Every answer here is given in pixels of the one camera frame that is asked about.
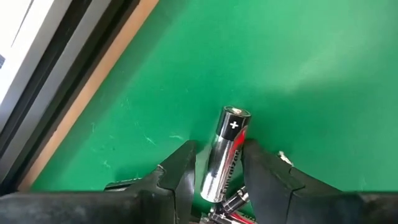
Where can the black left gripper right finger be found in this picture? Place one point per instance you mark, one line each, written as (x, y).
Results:
(295, 202)

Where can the silver battery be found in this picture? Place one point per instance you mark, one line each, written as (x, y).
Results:
(236, 199)
(231, 219)
(224, 155)
(121, 183)

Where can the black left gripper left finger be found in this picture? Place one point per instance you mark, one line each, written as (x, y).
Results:
(140, 205)

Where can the black aluminium table frame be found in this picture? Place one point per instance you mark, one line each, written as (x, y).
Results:
(121, 9)

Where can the green table mat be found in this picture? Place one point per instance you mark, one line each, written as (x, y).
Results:
(280, 62)

